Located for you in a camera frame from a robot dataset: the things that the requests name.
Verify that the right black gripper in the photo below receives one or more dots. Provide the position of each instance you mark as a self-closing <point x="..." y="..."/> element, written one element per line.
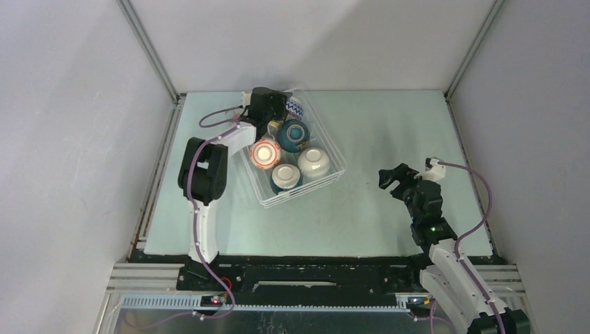
<point x="402" y="170"/>

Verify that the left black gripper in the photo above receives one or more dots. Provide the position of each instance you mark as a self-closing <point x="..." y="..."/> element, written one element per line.
<point x="278" y="99"/>

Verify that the blue zigzag orange-inside bowl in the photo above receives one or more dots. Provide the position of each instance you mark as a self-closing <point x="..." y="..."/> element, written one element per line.
<point x="295" y="108"/>

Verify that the yellow patterned bowl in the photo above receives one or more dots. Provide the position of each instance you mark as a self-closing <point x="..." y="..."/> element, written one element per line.
<point x="274" y="125"/>

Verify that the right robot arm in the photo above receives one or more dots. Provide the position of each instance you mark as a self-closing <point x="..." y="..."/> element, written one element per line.
<point x="471" y="305"/>

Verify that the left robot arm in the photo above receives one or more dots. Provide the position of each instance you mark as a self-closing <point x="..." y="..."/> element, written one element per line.
<point x="204" y="168"/>

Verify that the dark teal bowl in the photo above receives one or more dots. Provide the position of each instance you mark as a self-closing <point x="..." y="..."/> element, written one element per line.
<point x="293" y="136"/>

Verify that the white bowl red rings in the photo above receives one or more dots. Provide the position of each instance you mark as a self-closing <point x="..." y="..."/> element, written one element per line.
<point x="265" y="153"/>

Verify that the plain white bowl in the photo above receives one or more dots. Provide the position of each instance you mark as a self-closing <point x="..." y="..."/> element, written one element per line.
<point x="314" y="163"/>

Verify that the white and navy bowl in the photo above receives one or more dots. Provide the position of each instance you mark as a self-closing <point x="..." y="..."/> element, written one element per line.
<point x="285" y="177"/>

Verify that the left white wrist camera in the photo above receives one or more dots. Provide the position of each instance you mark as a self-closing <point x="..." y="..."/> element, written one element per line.
<point x="246" y="99"/>

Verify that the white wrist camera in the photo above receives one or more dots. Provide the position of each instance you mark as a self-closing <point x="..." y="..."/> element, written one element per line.
<point x="246" y="99"/>
<point x="434" y="170"/>

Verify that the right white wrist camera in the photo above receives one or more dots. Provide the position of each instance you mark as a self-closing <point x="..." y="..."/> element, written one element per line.
<point x="434" y="170"/>

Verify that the white wire dish rack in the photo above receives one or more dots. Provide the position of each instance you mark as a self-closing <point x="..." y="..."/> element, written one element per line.
<point x="294" y="157"/>

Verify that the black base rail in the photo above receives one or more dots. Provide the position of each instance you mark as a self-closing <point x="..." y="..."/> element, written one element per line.
<point x="298" y="280"/>

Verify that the aluminium frame rail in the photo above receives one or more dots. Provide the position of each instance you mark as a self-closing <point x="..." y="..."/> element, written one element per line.
<point x="137" y="27"/>

